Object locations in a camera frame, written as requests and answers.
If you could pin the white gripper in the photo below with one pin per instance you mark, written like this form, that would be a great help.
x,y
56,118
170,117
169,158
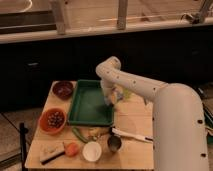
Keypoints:
x,y
113,95

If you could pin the green plastic tray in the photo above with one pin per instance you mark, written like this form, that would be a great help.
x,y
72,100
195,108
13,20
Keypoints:
x,y
85,106

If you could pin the blue sponge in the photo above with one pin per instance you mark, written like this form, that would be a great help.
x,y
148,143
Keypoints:
x,y
107,107

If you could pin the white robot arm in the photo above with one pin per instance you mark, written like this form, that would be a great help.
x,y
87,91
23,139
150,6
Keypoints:
x,y
179,137

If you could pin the green translucent cup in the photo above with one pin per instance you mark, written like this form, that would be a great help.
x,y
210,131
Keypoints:
x,y
126,94

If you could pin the yellow corn cob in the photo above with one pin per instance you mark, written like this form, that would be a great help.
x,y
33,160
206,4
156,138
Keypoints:
x,y
97,131

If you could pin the metal cup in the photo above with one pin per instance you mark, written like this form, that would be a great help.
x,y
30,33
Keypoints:
x,y
114,143

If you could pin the dark red bowl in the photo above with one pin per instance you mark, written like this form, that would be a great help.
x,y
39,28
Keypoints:
x,y
63,89

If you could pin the green chili pepper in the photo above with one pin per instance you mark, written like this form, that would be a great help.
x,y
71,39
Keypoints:
x,y
78,134

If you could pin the orange bowl with nuts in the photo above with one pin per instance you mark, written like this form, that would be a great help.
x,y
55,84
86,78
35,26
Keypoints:
x,y
52,121

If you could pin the orange carrot piece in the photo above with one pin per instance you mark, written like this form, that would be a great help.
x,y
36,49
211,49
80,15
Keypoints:
x,y
71,149

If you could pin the wooden block with knife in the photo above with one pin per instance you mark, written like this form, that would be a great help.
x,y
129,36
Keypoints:
x,y
51,152

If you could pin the black stand post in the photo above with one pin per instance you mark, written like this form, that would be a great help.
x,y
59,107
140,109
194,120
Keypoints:
x,y
23,149

